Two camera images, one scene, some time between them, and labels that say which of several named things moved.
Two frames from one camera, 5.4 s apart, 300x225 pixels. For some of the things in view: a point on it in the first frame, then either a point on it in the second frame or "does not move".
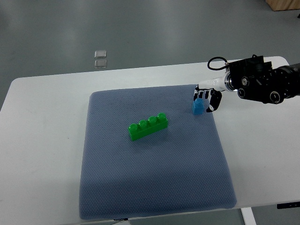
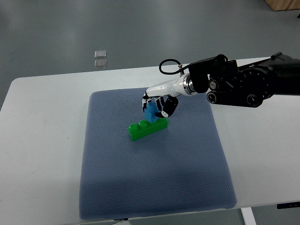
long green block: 146,127 does not move
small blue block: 198,106 to 150,112
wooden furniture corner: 281,5 does not move
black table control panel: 288,205 does not move
